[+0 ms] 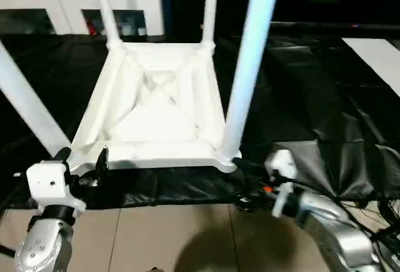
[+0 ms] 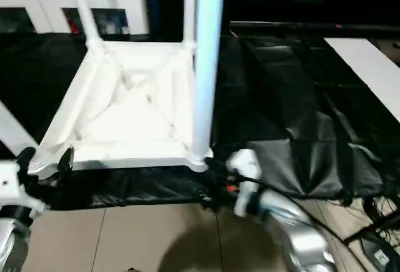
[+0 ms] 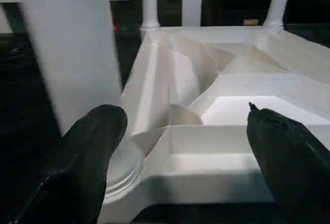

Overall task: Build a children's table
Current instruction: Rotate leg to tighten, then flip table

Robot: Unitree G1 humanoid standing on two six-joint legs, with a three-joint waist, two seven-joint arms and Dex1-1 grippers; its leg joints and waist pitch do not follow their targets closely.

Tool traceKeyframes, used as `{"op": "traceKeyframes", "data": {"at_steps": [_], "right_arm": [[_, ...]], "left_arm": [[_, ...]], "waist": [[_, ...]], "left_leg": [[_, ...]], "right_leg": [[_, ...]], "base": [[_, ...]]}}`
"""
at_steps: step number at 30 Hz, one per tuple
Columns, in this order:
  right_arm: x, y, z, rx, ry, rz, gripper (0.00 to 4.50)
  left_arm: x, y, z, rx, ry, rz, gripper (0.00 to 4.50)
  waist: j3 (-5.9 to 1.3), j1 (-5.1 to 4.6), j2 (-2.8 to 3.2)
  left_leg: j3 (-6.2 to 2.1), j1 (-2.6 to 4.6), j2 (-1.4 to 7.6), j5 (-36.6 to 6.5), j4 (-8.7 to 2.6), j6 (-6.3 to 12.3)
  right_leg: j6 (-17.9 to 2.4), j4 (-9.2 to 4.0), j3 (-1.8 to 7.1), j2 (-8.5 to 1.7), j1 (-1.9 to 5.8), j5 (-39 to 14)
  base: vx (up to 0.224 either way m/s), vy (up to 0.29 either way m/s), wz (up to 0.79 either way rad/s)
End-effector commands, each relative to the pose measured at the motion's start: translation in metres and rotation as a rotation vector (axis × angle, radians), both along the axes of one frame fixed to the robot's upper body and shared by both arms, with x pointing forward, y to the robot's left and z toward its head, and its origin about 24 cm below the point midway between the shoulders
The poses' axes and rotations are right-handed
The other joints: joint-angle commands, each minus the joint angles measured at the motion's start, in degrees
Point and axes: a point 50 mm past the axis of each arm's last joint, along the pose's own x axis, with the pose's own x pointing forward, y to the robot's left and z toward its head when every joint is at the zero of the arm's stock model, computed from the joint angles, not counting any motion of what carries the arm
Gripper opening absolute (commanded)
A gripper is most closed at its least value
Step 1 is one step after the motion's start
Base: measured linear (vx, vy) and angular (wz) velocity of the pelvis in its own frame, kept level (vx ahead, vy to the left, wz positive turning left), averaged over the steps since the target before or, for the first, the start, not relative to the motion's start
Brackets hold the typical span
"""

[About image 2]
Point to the white plastic table top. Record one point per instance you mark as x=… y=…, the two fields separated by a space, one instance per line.
x=125 y=122

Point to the black mat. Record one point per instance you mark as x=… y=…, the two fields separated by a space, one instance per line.
x=281 y=97

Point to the black stick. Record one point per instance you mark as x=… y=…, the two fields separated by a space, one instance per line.
x=372 y=229

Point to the long black bar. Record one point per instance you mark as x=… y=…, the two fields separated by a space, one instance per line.
x=312 y=26

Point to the flat white board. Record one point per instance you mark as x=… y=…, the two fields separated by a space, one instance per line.
x=365 y=68

